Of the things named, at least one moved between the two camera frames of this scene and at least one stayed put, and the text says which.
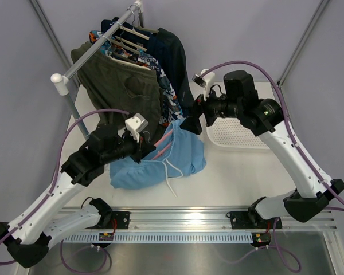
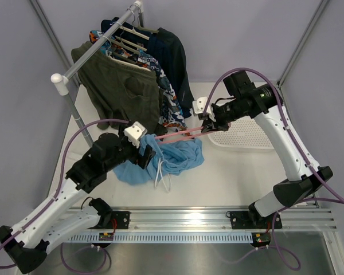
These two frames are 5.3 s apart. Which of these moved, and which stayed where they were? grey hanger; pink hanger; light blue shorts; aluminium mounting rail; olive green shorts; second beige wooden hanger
Moved: pink hanger; light blue shorts
Stayed: olive green shorts; aluminium mounting rail; second beige wooden hanger; grey hanger
